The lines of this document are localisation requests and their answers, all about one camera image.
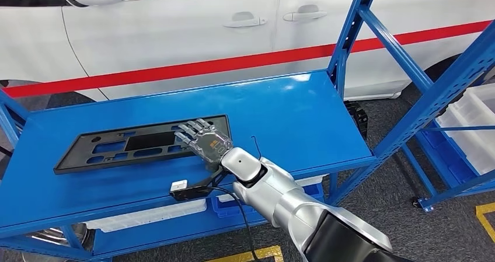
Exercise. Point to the blue metal shelf rack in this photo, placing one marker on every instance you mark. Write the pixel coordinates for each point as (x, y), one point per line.
(290, 109)
(422, 171)

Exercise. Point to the black rack caster wheel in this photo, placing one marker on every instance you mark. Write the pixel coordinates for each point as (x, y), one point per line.
(415, 202)

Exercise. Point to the chrome base stanchion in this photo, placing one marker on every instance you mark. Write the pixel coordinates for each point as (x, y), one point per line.
(58, 235)

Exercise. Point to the blue plastic bin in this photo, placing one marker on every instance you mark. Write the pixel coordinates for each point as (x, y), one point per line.
(228, 210)
(444, 163)

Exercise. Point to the black ribbed object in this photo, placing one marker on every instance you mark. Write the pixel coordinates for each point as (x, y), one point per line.
(357, 117)

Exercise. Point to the black plastic plate frame part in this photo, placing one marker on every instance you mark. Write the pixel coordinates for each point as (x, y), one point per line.
(73, 161)

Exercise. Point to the white car with red stripe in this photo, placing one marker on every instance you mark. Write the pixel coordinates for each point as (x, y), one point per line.
(174, 40)

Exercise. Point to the yellow floor tape square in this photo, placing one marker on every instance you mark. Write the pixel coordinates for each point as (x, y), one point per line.
(267, 252)
(485, 208)

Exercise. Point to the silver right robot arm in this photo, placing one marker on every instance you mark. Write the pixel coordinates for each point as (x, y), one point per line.
(278, 198)

